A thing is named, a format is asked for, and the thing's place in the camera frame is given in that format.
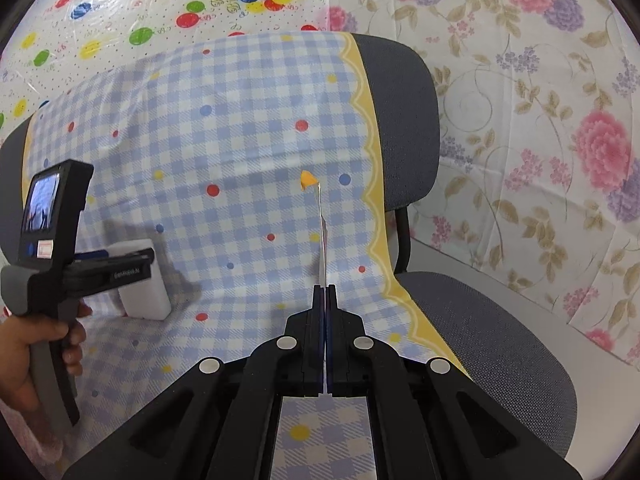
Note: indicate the left hand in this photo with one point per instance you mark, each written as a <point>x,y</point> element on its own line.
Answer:
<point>18,335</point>

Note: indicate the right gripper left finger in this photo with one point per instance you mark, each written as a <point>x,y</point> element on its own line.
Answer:
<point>219,420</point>

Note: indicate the blue checked cloth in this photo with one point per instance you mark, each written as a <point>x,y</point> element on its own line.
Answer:
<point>201,150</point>

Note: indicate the red yellow snack packet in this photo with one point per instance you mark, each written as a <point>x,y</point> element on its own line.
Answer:
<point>318,354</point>

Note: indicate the floral print sheet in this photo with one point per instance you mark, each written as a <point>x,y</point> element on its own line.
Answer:
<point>538,183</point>

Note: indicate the balloon print plastic sheet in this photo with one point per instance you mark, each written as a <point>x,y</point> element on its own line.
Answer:
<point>57,44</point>

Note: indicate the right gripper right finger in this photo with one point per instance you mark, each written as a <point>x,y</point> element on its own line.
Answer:
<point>429,420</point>

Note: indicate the grey office chair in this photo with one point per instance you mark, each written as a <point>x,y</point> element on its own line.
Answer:
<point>501,355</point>

